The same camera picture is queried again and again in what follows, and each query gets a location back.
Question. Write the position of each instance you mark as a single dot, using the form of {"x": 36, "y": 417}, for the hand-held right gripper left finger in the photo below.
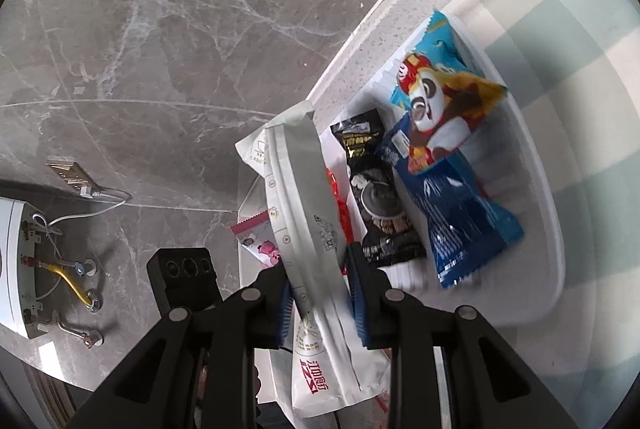
{"x": 285, "y": 309}

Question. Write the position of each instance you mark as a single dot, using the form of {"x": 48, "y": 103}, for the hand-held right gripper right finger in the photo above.
{"x": 357, "y": 304}

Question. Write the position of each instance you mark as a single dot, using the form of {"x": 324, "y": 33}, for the pink snack packet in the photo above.
{"x": 260, "y": 249}

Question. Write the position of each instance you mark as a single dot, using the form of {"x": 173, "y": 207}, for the white zip pouch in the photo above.
{"x": 310, "y": 219}

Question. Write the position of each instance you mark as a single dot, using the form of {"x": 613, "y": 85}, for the red snack packet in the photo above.
{"x": 342, "y": 209}

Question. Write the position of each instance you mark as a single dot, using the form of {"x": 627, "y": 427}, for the black cookie packet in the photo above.
{"x": 375, "y": 199}

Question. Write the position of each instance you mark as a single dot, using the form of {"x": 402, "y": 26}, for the long blue cookie packet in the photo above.
{"x": 450, "y": 219}

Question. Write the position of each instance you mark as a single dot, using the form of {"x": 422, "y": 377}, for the white plastic tray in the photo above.
{"x": 525, "y": 219}

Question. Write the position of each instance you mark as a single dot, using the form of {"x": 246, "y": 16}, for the panda print snack packet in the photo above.
{"x": 435, "y": 109}

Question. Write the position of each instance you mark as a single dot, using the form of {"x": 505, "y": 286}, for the white water heater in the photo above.
{"x": 15, "y": 259}

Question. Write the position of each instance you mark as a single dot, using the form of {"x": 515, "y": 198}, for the wall socket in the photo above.
{"x": 67, "y": 174}

